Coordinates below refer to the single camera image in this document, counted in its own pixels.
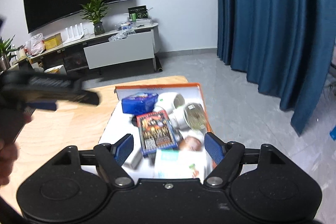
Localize rose gold tube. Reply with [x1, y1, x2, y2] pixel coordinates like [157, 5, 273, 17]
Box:
[178, 135, 205, 152]

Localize black green display box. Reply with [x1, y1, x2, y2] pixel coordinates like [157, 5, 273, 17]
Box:
[128, 5, 149, 21]

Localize white yellow carton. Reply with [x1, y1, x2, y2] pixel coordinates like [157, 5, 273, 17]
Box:
[44, 65, 67, 75]

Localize green white carton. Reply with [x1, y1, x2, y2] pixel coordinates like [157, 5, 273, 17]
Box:
[153, 149, 208, 179]

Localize orange white cardboard box lid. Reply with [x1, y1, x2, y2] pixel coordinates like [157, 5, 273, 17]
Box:
[98, 82, 214, 180]

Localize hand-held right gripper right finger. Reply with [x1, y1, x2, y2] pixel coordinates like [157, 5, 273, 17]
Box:
[203, 132, 292, 186]

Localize blue curtain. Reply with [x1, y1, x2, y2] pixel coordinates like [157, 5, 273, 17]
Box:
[215, 0, 336, 136]

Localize white labelled adapter box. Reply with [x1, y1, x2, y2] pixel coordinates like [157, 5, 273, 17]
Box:
[122, 147, 143, 169]

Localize white television cabinet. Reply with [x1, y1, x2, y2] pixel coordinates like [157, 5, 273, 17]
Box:
[28, 22, 163, 76]

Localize leafy plant in steel cup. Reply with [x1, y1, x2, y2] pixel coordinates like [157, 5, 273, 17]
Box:
[0, 35, 19, 69]

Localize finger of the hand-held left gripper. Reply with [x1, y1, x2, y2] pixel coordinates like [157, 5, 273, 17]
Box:
[28, 72, 100, 107]
[25, 100, 57, 111]

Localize colourful card box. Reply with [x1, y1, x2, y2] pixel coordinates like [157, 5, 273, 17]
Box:
[136, 110, 179, 157]

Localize crumpled clear plastic wrap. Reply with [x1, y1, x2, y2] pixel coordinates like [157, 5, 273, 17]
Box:
[108, 30, 137, 42]

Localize potted plant in dark vase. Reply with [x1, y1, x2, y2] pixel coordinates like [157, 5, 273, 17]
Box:
[79, 0, 112, 36]

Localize white red plastic bag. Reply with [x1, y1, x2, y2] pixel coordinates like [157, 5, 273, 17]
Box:
[25, 33, 46, 55]

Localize white router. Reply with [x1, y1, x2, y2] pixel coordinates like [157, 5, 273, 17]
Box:
[64, 25, 86, 44]

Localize clear plastic boxes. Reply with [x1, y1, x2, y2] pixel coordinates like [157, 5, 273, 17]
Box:
[117, 19, 153, 30]

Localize white repellent plug with bottle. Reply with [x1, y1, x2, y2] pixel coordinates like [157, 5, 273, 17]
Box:
[168, 103, 205, 132]

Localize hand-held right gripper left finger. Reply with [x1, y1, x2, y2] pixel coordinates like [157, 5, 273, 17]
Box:
[46, 134, 134, 185]

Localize yellow cardboard box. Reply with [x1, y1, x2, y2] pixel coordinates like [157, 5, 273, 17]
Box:
[43, 33, 63, 50]

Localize person's left hand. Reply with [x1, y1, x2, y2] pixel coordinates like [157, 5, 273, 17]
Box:
[0, 112, 32, 186]

